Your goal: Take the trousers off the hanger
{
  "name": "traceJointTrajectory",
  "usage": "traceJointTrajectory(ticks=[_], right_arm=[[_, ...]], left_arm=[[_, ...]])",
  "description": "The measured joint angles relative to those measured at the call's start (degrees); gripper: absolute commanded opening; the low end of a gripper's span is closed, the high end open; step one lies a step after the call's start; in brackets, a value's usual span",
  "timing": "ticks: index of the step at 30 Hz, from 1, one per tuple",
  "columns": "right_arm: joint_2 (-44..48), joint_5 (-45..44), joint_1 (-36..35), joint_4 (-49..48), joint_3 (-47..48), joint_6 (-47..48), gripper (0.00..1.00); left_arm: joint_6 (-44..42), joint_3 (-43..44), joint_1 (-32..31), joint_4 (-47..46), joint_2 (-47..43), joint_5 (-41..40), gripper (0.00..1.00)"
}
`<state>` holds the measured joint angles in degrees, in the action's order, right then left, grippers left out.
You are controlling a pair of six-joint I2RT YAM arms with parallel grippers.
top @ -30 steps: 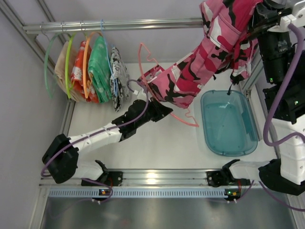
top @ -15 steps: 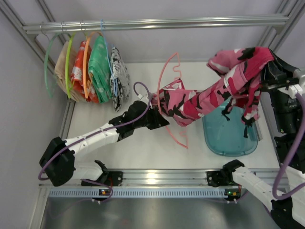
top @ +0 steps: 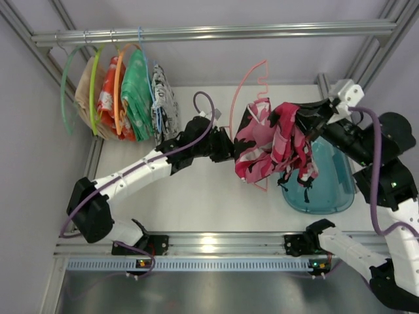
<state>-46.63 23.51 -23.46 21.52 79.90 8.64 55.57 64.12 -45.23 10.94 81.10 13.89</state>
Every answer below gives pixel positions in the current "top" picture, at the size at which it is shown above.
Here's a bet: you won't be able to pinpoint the green plastic hanger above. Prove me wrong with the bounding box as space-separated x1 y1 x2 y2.
61 44 81 136

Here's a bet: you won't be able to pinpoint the grey slotted cable duct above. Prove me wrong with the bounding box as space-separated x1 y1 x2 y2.
67 258 313 271

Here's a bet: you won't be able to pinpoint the black white patterned garment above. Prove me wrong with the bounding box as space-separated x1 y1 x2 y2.
151 63 180 146

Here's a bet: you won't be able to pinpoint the green patterned garment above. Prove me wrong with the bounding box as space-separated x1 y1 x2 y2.
121 49 154 142

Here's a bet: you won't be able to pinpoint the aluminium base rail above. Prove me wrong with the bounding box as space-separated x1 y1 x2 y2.
54 230 390 259

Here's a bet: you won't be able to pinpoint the aluminium hanging rail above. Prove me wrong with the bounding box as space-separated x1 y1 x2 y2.
31 19 397 47

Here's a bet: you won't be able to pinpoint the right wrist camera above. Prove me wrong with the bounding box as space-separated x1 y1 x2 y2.
327 79 365 124

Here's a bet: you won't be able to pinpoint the blue plastic hanger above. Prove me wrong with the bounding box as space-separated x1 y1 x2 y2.
137 26 162 133

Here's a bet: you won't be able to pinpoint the lime plastic hanger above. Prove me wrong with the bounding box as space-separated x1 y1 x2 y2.
90 44 106 135

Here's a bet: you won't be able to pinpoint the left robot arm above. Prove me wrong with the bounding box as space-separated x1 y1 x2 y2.
67 116 234 246

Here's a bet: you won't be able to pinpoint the orange patterned garment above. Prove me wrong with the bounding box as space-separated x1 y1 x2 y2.
97 56 136 141

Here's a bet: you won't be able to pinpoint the pink camouflage trousers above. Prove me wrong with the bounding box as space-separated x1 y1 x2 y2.
233 97 319 203

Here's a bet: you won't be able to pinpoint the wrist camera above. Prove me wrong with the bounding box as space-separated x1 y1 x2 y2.
199 109 221 121
327 79 365 124

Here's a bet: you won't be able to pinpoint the teal plastic bin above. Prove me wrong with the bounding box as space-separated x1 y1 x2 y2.
282 137 355 215

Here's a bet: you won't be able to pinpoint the orange plastic hanger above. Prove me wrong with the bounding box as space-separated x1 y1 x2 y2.
113 43 141 135

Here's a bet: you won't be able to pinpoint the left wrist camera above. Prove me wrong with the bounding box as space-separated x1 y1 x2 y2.
199 109 221 121

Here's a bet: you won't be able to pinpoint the pink plastic hanger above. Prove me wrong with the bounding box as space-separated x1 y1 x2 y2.
217 59 270 192

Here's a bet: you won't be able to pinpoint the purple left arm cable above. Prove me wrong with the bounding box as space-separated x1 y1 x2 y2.
59 91 218 282

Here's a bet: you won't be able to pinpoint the beige garment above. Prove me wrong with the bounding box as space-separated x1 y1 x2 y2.
75 57 114 140

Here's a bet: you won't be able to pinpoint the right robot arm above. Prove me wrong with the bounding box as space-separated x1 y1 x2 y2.
297 99 418 313

